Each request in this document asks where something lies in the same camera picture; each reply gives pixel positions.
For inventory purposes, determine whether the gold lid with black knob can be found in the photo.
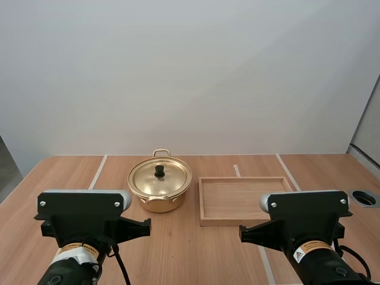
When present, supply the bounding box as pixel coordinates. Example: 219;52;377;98
128;156;192;198

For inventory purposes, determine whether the black cable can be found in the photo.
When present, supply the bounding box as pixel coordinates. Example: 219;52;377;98
107;237;132;285
337;245;373;281

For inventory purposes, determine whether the shallow wooden tray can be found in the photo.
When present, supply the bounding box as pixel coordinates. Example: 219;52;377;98
198;176;298;228

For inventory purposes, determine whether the gold pot with two handles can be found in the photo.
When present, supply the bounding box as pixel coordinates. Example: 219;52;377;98
127;148;193;214

